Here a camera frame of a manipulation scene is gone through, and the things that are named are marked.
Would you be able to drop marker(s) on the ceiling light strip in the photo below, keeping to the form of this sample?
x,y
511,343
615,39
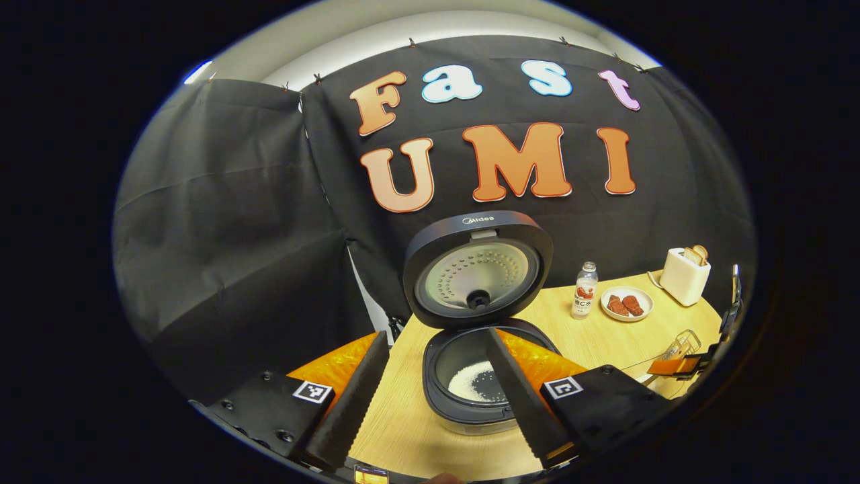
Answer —
x,y
197,72

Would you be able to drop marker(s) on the white rice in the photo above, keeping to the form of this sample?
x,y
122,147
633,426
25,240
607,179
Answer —
x,y
470,386

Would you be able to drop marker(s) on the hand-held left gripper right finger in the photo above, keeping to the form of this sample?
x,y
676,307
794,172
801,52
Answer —
x,y
521,403

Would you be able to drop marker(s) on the clear drink bottle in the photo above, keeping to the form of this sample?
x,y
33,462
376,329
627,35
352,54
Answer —
x,y
583,296

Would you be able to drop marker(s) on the smartphone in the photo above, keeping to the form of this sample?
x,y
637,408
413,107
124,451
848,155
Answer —
x,y
371,476

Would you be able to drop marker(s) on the white toaster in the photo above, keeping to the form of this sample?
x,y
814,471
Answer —
x,y
682,282

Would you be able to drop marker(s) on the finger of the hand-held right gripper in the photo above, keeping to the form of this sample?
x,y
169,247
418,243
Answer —
x,y
668,367

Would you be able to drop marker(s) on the red meat piece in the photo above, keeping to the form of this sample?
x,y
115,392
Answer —
x,y
617,306
633,306

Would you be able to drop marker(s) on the dark grey rice cooker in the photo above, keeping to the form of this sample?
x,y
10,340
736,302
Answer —
x,y
470,232

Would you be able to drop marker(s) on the toast slice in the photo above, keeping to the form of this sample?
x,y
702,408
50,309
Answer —
x,y
690,255
701,252

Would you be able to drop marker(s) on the black tripod stand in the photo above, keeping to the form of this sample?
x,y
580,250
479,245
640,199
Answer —
x,y
396,329

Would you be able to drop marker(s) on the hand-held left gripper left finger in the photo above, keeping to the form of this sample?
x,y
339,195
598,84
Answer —
x,y
349,410

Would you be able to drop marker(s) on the black backdrop cloth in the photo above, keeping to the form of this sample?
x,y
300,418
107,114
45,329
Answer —
x,y
235,235

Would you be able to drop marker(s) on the white round plate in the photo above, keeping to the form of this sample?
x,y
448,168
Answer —
x,y
626,318

